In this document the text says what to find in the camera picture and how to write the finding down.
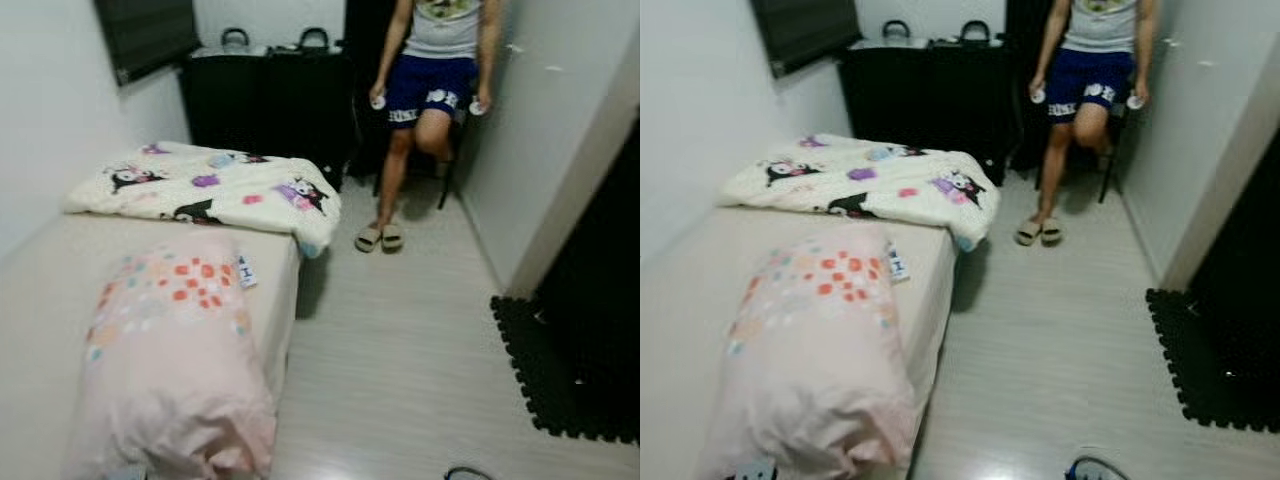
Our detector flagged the person in grey sleeveless top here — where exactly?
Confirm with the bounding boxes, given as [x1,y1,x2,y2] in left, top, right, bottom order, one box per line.
[355,0,506,253]
[1013,0,1159,247]

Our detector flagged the white wardrobe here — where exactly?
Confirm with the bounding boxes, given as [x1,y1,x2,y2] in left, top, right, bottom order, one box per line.
[1115,0,1280,291]
[455,0,641,298]

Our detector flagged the black chair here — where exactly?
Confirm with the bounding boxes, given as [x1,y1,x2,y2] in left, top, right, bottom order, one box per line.
[436,105,473,211]
[1095,100,1131,204]

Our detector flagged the cream cartoon print quilt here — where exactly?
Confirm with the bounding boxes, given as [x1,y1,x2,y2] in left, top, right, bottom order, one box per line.
[718,133,1001,251]
[62,140,343,259]

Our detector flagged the black case with handle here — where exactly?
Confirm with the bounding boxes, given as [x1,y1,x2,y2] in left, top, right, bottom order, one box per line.
[262,27,353,191]
[928,20,1013,186]

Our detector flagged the black wall television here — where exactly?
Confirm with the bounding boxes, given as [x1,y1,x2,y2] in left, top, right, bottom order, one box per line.
[750,0,863,79]
[93,0,201,88]

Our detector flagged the cream sheeted mattress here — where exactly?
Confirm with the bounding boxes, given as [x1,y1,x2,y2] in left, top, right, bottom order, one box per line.
[0,210,303,480]
[640,205,959,480]

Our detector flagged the black foam puzzle mat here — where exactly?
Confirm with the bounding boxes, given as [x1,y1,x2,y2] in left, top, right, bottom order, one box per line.
[490,293,641,446]
[1145,288,1280,434]

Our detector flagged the black case grey lid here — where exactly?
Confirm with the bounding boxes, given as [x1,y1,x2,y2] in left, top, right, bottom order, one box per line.
[178,27,271,151]
[838,20,936,136]

